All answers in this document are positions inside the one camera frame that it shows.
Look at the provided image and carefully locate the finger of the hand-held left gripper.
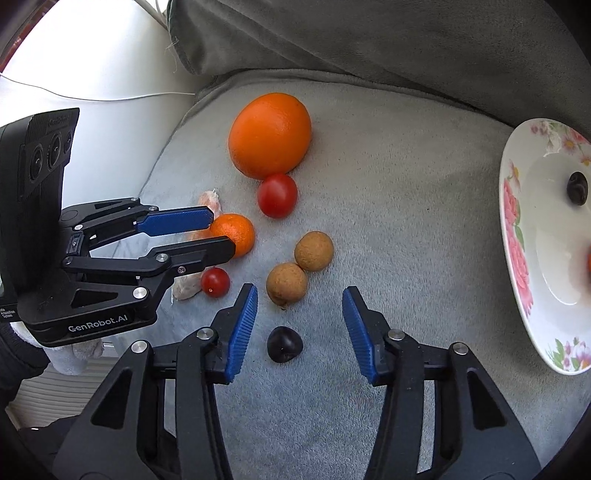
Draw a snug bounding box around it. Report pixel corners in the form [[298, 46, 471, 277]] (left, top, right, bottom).
[[60, 198, 216, 252], [62, 235, 236, 311]]

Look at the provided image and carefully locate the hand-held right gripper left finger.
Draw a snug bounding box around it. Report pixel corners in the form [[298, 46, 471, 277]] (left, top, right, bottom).
[[53, 283, 259, 480]]

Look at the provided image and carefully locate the white floral plate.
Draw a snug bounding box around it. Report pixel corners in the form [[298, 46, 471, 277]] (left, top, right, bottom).
[[499, 118, 591, 376]]

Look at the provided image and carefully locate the striped grey mat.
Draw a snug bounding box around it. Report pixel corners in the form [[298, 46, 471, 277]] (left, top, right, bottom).
[[4, 355, 121, 430]]

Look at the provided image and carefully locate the thin white cable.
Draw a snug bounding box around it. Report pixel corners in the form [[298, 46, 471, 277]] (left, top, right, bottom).
[[0, 74, 197, 101]]

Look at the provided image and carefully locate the grey fleece blanket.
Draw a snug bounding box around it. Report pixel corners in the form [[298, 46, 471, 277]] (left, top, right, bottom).
[[166, 0, 591, 132]]

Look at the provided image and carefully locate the person's left hand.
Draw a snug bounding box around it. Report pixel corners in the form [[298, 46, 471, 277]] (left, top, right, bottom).
[[46, 339, 105, 376]]

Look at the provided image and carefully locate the peeled pomelo segment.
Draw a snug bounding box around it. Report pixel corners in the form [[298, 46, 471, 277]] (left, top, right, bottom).
[[172, 188, 223, 302]]

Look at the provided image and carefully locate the large cherry tomato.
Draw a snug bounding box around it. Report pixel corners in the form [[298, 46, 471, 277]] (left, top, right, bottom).
[[257, 173, 298, 219]]

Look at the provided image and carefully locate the small cherry tomato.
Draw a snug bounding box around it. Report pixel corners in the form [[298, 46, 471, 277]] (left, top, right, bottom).
[[201, 268, 230, 298]]

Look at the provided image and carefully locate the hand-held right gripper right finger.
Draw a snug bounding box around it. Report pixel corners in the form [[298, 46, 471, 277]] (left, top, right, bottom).
[[342, 286, 542, 480]]

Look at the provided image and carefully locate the brown longan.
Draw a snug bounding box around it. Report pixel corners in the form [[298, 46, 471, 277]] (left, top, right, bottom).
[[294, 231, 334, 272], [266, 262, 308, 308]]

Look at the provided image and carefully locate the person's left forearm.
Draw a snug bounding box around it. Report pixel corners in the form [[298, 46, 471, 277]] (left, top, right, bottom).
[[0, 323, 51, 386]]

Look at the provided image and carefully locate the large orange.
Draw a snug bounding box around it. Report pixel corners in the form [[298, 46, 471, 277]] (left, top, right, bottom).
[[228, 92, 313, 181]]

